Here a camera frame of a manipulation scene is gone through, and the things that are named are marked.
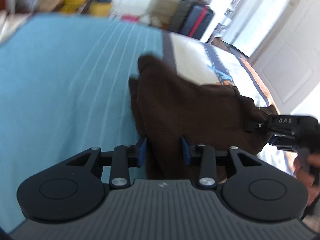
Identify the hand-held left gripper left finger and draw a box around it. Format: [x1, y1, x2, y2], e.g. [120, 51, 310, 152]
[65, 136, 148, 189]

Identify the person's right hand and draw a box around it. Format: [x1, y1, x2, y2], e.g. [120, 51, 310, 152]
[293, 153, 320, 188]

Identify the dark suitcase with red stripe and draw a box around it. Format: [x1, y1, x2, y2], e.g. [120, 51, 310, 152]
[171, 0, 216, 41]

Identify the yellow trash bin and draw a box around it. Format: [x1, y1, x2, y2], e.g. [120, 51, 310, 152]
[89, 0, 113, 18]

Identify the blue striped bed sheet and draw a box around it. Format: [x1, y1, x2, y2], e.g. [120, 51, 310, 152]
[0, 12, 300, 233]

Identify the brown hoodie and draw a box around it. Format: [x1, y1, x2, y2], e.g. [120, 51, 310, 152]
[129, 54, 276, 180]

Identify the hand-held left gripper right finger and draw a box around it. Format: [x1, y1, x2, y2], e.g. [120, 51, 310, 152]
[180, 136, 262, 188]

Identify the white door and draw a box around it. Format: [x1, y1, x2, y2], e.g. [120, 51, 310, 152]
[250, 0, 320, 113]

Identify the wooden bed frame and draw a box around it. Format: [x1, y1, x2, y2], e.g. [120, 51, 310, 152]
[235, 52, 279, 112]

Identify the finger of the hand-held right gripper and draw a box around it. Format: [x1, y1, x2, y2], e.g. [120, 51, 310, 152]
[243, 116, 271, 133]

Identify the yellow plastic bag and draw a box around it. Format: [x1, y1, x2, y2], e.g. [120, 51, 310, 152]
[60, 0, 88, 13]

